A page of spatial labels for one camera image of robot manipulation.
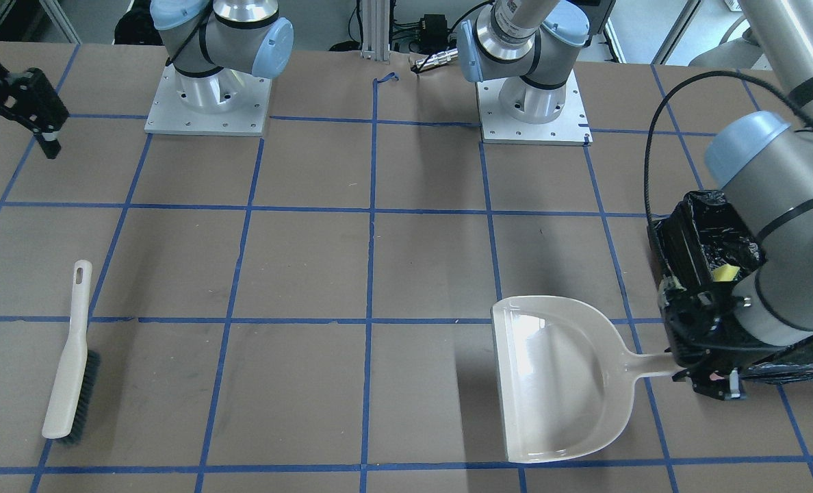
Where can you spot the aluminium frame post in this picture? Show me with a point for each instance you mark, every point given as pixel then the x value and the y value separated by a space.
pixel 375 26

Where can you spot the beige hand brush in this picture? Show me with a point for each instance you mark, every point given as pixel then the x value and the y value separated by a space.
pixel 69 403

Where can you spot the beige plastic dustpan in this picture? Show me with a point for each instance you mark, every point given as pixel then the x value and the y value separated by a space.
pixel 566 379

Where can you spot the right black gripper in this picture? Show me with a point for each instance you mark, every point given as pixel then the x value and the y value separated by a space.
pixel 29 100

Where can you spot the yellow green sponge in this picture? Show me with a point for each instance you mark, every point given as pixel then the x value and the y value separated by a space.
pixel 725 273

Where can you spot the silver cable connector plug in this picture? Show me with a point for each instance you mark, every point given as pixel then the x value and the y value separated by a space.
pixel 434 61

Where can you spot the black trash bag bin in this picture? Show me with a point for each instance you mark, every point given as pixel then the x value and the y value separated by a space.
pixel 704 231

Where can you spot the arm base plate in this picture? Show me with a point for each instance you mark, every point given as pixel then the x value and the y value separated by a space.
pixel 228 103
pixel 513 112

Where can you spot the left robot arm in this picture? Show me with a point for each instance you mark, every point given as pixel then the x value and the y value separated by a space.
pixel 764 167

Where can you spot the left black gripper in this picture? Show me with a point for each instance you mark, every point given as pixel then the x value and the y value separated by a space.
pixel 709 383

